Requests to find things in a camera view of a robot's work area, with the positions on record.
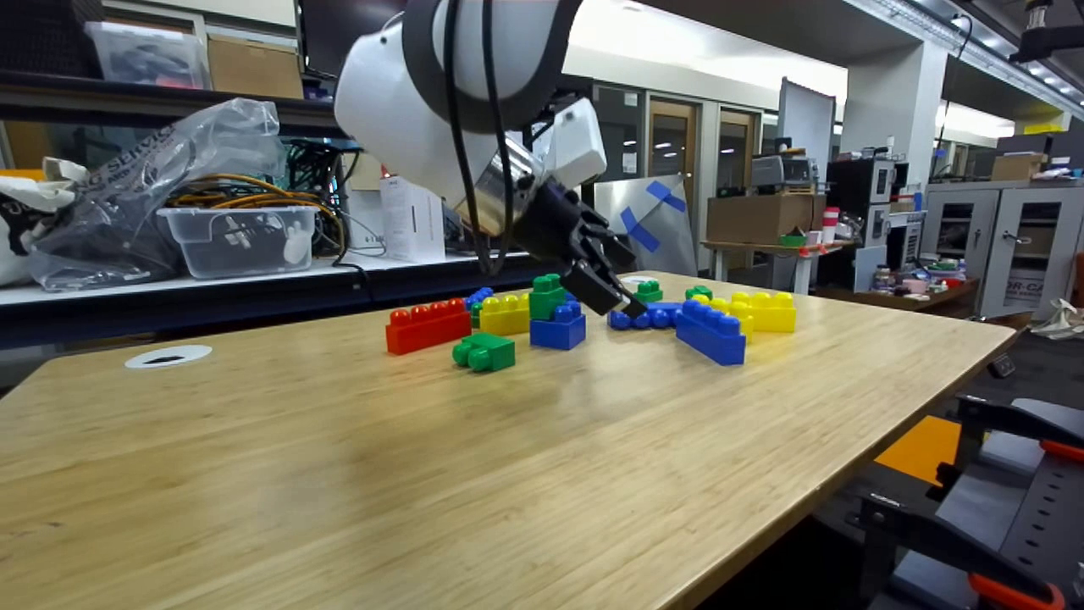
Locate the small green block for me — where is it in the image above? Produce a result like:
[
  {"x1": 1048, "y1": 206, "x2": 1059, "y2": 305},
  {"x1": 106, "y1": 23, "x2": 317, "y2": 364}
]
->
[{"x1": 446, "y1": 330, "x2": 517, "y2": 381}]

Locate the grey and black equipment cart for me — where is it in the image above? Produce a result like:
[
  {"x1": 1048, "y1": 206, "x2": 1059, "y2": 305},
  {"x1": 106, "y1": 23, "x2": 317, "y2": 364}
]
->
[{"x1": 858, "y1": 392, "x2": 1084, "y2": 610}]

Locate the blue wide eight-stud block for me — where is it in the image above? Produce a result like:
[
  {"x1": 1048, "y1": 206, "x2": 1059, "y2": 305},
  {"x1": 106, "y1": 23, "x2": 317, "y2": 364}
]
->
[{"x1": 606, "y1": 297, "x2": 689, "y2": 334}]

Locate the orange floor mat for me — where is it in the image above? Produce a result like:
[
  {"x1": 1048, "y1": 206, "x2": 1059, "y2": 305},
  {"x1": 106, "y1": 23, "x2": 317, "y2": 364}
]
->
[{"x1": 875, "y1": 413, "x2": 967, "y2": 490}]

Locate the yellow four-stud block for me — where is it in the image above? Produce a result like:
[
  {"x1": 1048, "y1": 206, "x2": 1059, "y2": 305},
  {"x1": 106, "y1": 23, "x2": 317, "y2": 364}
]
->
[
  {"x1": 708, "y1": 291, "x2": 762, "y2": 341},
  {"x1": 747, "y1": 288, "x2": 799, "y2": 334}
]

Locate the yellow building block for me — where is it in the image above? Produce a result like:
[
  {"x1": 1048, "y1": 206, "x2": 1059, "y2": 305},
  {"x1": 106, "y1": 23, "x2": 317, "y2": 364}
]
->
[{"x1": 474, "y1": 288, "x2": 535, "y2": 338}]

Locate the black monitor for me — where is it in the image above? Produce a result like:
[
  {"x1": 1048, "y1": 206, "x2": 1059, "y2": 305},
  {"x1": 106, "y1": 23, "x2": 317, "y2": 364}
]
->
[{"x1": 296, "y1": 0, "x2": 404, "y2": 82}]

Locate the blue two-stud block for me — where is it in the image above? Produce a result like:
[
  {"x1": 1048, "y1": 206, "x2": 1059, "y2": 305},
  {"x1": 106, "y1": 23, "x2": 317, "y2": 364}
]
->
[{"x1": 528, "y1": 297, "x2": 591, "y2": 351}]

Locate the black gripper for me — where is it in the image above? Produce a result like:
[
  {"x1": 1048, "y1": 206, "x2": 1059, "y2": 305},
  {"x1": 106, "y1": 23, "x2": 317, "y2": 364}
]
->
[{"x1": 515, "y1": 181, "x2": 649, "y2": 322}]

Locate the grey cabinet with doors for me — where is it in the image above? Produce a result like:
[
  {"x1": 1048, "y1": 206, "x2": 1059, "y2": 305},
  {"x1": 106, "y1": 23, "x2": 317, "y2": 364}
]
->
[{"x1": 919, "y1": 181, "x2": 1084, "y2": 324}]

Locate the green two-stud block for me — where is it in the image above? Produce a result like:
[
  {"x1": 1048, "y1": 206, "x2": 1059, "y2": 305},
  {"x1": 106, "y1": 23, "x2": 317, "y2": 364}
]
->
[{"x1": 524, "y1": 270, "x2": 575, "y2": 324}]

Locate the blue tape strip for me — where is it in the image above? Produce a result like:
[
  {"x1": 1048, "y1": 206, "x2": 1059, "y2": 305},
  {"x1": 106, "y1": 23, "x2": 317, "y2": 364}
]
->
[
  {"x1": 618, "y1": 206, "x2": 666, "y2": 258},
  {"x1": 644, "y1": 181, "x2": 692, "y2": 220}
]

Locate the red building block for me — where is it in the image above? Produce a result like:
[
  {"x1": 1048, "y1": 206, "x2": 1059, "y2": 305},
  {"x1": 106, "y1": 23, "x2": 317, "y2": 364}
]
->
[{"x1": 384, "y1": 295, "x2": 478, "y2": 359}]

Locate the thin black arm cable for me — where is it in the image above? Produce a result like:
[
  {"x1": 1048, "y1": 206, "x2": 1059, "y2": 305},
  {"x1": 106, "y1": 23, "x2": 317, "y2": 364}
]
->
[{"x1": 436, "y1": 0, "x2": 524, "y2": 280}]

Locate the white workbench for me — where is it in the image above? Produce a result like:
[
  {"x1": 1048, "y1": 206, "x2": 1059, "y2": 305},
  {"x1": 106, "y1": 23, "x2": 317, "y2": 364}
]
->
[{"x1": 0, "y1": 242, "x2": 545, "y2": 316}]

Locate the yellow box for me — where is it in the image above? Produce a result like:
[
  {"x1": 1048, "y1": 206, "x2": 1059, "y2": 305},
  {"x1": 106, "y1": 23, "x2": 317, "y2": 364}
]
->
[{"x1": 1013, "y1": 107, "x2": 1073, "y2": 141}]

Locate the clear plastic storage bin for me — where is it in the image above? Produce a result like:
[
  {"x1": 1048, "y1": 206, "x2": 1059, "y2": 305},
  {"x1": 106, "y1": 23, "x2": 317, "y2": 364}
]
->
[{"x1": 155, "y1": 201, "x2": 321, "y2": 280}]

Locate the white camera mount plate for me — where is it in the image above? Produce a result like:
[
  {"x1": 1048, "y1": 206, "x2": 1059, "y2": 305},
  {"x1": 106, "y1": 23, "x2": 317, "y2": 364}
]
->
[{"x1": 528, "y1": 98, "x2": 610, "y2": 190}]

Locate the brown cardboard box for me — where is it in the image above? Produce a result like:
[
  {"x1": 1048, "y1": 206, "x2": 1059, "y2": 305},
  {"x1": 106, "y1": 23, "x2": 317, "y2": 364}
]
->
[
  {"x1": 989, "y1": 150, "x2": 1049, "y2": 185},
  {"x1": 703, "y1": 185, "x2": 827, "y2": 252},
  {"x1": 204, "y1": 29, "x2": 306, "y2": 103}
]

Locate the black wall shelf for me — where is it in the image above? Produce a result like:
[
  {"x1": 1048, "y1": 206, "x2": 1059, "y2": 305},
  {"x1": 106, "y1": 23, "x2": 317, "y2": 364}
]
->
[{"x1": 0, "y1": 64, "x2": 351, "y2": 145}]

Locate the clear plastic bag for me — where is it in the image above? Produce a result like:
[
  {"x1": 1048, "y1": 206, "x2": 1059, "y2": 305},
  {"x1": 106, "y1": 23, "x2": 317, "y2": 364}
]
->
[{"x1": 20, "y1": 96, "x2": 291, "y2": 295}]

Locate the clear plastic tub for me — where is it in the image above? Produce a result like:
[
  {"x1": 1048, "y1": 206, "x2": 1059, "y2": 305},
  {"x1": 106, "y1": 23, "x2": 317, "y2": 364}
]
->
[{"x1": 80, "y1": 16, "x2": 212, "y2": 93}]

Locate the white round table grommet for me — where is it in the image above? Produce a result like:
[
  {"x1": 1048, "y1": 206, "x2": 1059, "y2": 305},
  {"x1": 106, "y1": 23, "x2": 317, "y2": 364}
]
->
[{"x1": 123, "y1": 341, "x2": 212, "y2": 376}]

